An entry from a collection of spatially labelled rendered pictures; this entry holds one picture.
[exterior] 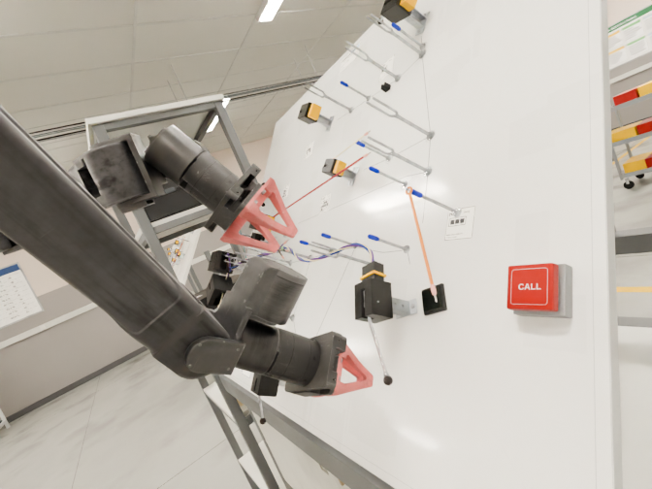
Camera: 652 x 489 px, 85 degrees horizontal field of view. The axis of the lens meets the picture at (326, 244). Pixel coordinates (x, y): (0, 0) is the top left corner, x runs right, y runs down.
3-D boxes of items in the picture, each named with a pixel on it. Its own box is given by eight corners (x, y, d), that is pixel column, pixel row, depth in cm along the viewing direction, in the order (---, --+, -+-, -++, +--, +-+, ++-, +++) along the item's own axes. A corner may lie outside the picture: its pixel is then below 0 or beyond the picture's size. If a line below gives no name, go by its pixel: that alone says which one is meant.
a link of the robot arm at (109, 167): (23, 257, 68) (-8, 203, 65) (57, 245, 72) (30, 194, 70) (126, 218, 42) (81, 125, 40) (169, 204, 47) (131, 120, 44)
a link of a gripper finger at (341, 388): (353, 360, 54) (300, 342, 50) (385, 353, 48) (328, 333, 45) (347, 408, 50) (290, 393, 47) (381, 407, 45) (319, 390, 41)
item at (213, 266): (243, 262, 140) (206, 253, 133) (258, 260, 125) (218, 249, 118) (239, 279, 138) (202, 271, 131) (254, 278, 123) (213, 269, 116)
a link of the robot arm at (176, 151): (130, 153, 42) (160, 115, 42) (149, 156, 49) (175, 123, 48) (179, 191, 44) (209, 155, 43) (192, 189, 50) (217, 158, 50)
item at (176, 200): (149, 224, 133) (125, 176, 131) (142, 234, 152) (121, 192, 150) (222, 199, 150) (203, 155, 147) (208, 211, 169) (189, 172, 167)
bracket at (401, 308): (397, 319, 59) (374, 313, 57) (396, 305, 60) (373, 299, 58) (417, 312, 56) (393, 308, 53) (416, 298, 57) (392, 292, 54)
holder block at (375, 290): (374, 323, 56) (354, 319, 54) (374, 289, 58) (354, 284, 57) (393, 318, 53) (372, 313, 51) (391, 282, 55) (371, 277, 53)
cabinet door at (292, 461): (380, 580, 85) (315, 440, 81) (284, 480, 131) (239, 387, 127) (386, 573, 86) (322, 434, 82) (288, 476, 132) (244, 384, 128)
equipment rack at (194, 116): (306, 569, 140) (84, 118, 119) (252, 496, 191) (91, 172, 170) (391, 474, 166) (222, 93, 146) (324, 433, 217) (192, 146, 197)
